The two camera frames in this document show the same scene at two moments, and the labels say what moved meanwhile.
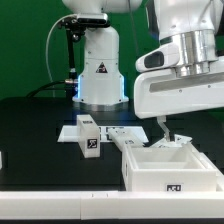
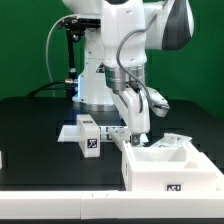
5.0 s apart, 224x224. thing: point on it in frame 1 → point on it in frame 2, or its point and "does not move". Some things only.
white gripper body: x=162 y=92 → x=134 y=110
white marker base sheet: x=70 y=134 does not move
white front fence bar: x=96 y=205 does not move
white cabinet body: x=171 y=166 does not move
